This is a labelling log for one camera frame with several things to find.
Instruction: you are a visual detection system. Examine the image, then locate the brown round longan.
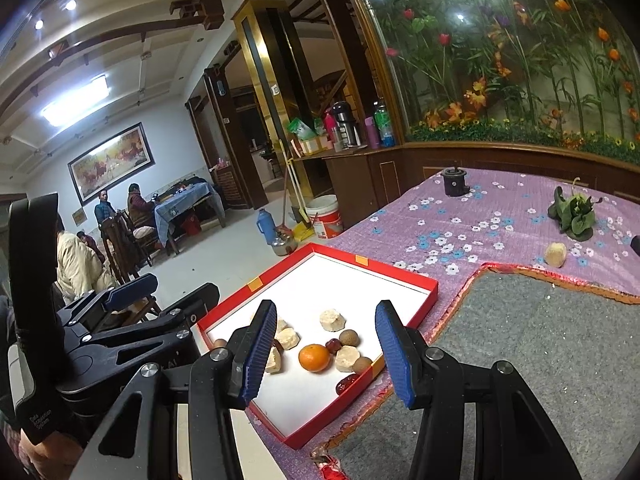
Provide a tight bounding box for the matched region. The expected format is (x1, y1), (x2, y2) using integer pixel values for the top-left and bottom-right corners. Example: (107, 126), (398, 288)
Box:
(338, 330), (360, 347)

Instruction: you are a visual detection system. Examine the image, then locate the orange tangerine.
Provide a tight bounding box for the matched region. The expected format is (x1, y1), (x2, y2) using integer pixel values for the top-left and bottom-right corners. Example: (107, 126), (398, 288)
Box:
(298, 344), (332, 373)

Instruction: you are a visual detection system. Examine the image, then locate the person's left hand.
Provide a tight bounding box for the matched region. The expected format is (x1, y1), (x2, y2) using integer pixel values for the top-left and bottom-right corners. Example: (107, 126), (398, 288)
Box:
(21, 431), (84, 480)

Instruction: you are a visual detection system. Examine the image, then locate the grey felt mat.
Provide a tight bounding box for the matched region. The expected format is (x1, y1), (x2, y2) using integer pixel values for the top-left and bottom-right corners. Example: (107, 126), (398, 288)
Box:
(311, 263), (640, 480)

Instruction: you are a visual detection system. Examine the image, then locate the brown round fruit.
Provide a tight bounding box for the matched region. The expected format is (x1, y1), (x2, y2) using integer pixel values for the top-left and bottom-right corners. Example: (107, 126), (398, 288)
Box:
(352, 356), (372, 375)

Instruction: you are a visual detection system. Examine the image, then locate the red jujube date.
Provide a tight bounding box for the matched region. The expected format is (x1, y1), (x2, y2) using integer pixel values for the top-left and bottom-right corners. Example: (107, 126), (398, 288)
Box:
(335, 373), (359, 396)
(324, 338), (343, 356)

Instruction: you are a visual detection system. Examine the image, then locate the large beige cake piece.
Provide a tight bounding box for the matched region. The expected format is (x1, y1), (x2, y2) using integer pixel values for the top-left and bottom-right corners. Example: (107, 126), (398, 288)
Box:
(319, 310), (346, 333)

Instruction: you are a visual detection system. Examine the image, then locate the beige cake far left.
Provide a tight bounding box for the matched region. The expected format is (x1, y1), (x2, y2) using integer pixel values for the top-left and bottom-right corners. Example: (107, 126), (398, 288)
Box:
(276, 327), (300, 350)

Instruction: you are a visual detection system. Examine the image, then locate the beige cake on tablecloth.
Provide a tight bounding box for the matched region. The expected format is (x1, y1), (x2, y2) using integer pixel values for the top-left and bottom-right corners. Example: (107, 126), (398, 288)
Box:
(544, 242), (567, 269)

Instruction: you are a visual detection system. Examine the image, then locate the red white shallow box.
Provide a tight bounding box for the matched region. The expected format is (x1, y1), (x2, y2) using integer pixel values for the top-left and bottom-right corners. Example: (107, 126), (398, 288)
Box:
(198, 244), (438, 450)

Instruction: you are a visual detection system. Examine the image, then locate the framed landscape painting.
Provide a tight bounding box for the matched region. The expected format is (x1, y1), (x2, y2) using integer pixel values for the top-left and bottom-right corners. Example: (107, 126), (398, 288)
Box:
(67, 122), (155, 205)

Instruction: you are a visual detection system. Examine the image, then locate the purple floral tablecloth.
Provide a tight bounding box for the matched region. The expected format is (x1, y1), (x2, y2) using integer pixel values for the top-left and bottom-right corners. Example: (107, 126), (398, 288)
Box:
(244, 167), (640, 480)

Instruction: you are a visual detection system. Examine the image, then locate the green leafy vegetable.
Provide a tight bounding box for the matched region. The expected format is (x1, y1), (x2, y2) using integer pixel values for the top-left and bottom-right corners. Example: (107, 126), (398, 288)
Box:
(547, 186), (602, 242)

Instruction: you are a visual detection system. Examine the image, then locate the black seatbelt buckle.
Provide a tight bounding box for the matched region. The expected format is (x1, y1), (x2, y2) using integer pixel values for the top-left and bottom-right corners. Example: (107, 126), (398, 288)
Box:
(630, 235), (640, 256)

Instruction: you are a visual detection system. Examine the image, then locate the blue thermos on floor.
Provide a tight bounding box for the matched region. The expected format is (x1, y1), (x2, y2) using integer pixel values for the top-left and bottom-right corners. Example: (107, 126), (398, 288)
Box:
(256, 208), (278, 245)

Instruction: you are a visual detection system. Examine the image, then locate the white red bucket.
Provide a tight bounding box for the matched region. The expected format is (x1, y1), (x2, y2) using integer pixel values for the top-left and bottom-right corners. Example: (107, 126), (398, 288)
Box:
(306, 194), (343, 240)

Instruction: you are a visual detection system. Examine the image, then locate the flower mural panel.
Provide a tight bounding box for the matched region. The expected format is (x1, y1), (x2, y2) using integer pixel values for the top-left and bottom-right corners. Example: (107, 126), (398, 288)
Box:
(363, 0), (639, 164)

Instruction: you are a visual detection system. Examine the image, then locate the small black cylinder mount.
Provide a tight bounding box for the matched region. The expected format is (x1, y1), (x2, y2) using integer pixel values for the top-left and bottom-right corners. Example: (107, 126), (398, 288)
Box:
(440, 165), (470, 197)

